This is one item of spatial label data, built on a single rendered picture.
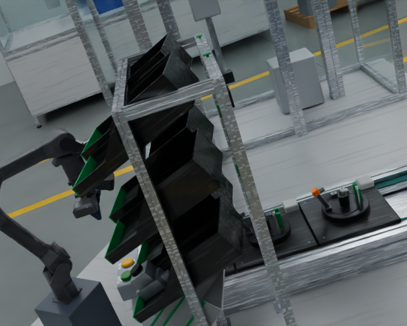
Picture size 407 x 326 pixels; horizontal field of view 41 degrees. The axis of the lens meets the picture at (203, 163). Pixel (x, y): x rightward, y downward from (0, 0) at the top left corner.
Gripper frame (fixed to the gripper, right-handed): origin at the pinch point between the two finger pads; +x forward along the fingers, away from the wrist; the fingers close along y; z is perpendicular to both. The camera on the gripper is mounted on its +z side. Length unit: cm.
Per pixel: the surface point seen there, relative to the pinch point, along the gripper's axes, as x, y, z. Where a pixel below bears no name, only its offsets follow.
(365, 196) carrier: 28, 5, 74
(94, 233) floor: 126, 205, -69
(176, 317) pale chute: 17.9, -31.5, 15.8
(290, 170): 41, 57, 61
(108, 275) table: 39.5, 24.7, -13.5
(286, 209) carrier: 28, 12, 52
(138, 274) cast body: -0.9, -36.7, 13.3
